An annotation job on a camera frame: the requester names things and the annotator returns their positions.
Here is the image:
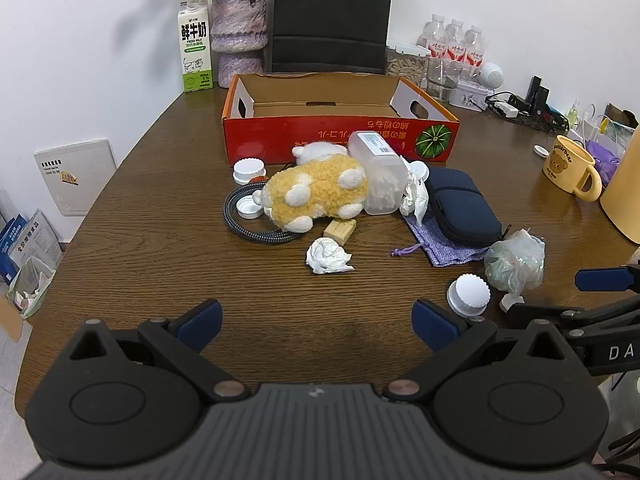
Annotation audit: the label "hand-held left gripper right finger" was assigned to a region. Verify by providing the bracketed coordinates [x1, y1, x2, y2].
[382, 299, 576, 403]

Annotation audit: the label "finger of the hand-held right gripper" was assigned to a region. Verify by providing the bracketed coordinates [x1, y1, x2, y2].
[505, 295, 640, 343]
[574, 261, 640, 293]

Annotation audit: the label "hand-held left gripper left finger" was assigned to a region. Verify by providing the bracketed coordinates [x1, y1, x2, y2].
[67, 299, 251, 403]

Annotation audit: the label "clear plastic bag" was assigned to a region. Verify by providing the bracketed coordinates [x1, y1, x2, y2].
[484, 229, 546, 295]

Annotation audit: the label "grey braided cable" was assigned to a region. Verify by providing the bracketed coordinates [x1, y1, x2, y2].
[223, 182, 301, 246]

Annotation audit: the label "navy zip pouch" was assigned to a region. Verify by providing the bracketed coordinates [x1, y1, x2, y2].
[424, 167, 503, 248]

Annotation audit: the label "tissue ball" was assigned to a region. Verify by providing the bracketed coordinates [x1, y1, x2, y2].
[306, 237, 355, 275]

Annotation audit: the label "long tissue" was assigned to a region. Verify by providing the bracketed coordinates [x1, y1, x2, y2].
[400, 167, 432, 226]

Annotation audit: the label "clear cotton swab container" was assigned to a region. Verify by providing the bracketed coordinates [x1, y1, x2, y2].
[347, 131, 410, 216]

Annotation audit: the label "yellow white plush toy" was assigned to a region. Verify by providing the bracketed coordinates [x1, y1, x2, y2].
[251, 141, 371, 233]

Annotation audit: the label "red cardboard box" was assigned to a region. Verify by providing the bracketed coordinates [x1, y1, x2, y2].
[220, 72, 460, 166]

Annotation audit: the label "wooden desktop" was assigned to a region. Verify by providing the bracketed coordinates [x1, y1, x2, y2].
[15, 72, 640, 480]

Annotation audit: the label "large white ridged cap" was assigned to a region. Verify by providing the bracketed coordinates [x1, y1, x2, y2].
[446, 273, 492, 318]

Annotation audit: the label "tall yellow container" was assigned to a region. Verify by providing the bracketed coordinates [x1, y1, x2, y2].
[600, 125, 640, 246]

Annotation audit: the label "purple plastic bag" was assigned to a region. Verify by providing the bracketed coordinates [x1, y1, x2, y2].
[585, 140, 623, 186]

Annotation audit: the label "yellow bear mug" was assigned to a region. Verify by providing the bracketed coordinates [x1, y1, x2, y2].
[542, 135, 603, 203]

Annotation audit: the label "tan rectangular block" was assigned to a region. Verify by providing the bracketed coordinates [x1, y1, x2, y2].
[323, 218, 357, 246]

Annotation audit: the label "paper gift bag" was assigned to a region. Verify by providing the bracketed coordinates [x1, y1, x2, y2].
[580, 104, 640, 151]

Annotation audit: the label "blue white packages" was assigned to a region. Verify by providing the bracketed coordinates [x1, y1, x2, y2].
[0, 210, 63, 281]

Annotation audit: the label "black charger device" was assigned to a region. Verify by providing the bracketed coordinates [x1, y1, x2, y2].
[524, 76, 551, 116]

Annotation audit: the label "white tin box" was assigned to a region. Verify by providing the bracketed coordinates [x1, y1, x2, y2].
[450, 80, 493, 111]

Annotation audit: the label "white round speaker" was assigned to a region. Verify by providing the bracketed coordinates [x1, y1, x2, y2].
[475, 62, 505, 88]

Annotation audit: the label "empty glass jar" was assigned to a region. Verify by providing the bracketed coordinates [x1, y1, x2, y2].
[425, 57, 463, 103]

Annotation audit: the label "clear pellet container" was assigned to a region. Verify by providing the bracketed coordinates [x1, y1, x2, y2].
[385, 41, 430, 88]

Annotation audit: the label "clear water bottle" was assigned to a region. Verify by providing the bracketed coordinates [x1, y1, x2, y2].
[445, 18, 468, 61]
[417, 14, 447, 61]
[464, 24, 487, 68]

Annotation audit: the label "white green milk carton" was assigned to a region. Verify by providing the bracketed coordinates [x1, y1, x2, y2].
[177, 0, 214, 93]

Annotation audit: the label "purple ceramic vase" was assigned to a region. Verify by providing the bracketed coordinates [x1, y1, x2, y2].
[210, 0, 271, 88]

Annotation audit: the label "purple drawstring pouch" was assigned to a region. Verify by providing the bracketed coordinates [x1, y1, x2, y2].
[391, 210, 493, 267]

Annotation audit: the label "white ring cap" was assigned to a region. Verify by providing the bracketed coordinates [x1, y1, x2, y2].
[236, 195, 263, 219]

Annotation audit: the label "black cable tangle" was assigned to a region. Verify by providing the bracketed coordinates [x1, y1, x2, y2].
[485, 91, 571, 133]

